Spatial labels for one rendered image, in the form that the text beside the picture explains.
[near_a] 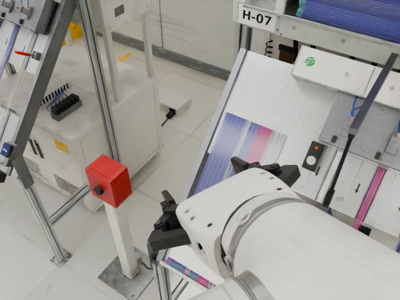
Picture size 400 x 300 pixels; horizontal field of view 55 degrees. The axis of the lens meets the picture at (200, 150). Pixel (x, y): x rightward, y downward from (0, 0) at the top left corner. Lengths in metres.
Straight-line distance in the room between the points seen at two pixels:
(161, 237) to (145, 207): 1.95
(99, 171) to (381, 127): 0.96
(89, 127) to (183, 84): 1.46
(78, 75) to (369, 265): 2.18
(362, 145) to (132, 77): 1.49
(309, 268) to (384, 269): 0.04
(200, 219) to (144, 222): 1.93
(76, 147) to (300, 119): 1.15
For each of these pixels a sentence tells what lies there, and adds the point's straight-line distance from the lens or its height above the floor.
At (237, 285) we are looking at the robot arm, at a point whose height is 1.63.
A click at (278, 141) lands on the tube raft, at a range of 1.11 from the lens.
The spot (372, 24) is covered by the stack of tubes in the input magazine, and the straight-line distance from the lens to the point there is 1.01.
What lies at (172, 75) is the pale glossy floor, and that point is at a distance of 3.37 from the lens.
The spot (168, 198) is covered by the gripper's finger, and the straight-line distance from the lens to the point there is 0.42.
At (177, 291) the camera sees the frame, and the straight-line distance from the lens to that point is 1.67.
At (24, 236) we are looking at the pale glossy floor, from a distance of 2.39.
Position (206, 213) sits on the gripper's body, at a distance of 0.34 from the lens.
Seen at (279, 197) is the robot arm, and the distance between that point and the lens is 0.29.
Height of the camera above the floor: 1.82
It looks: 44 degrees down
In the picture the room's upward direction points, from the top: straight up
